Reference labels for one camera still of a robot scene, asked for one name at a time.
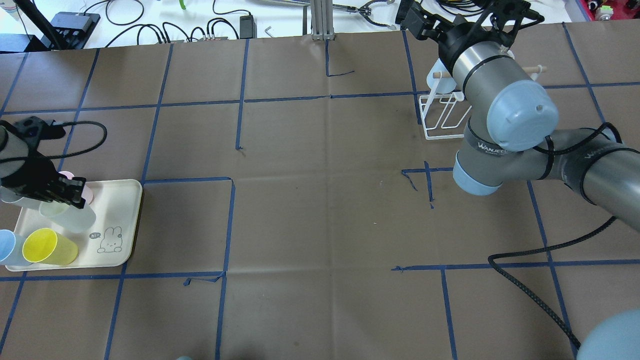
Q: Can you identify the grey plastic cup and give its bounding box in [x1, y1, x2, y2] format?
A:
[0, 187, 42, 210]

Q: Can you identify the white serving tray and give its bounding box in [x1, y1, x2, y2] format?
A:
[6, 178, 143, 272]

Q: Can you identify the yellow plastic cup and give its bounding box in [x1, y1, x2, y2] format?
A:
[22, 228, 79, 265]

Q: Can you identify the light blue plastic cup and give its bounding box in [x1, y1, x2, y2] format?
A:
[426, 59, 461, 95]

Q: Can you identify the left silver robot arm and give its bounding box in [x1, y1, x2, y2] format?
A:
[0, 116, 86, 209]

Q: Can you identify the aluminium frame post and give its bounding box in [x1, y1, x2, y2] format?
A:
[310, 0, 335, 41]

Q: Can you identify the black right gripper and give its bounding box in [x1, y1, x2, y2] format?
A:
[400, 0, 501, 56]

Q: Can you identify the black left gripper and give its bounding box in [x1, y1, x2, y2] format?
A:
[1, 157, 86, 205]

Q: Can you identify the pink plastic cup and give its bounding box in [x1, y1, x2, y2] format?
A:
[58, 171, 94, 208]

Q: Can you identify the pale blue plastic cup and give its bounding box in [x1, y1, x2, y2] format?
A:
[38, 202, 97, 234]

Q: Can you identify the black power adapter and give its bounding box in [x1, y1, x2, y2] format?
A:
[238, 14, 258, 39]

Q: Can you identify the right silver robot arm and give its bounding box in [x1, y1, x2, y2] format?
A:
[395, 0, 640, 360]

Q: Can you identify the sky blue plastic cup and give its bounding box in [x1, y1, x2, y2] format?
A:
[0, 228, 32, 266]

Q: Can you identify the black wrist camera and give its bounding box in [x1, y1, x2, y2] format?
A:
[7, 116, 67, 148]

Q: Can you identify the white wire cup rack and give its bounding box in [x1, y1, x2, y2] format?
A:
[419, 64, 547, 141]

